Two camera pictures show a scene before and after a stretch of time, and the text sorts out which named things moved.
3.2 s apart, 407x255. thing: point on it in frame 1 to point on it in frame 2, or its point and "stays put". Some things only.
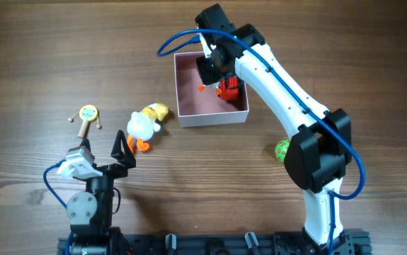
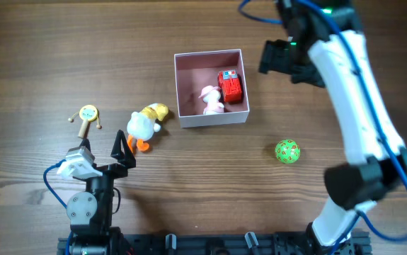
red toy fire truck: x=229 y=88 stays put
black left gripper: x=107 y=170 stays put
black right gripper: x=208 y=75 to x=272 y=57
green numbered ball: x=281 y=149 stays put
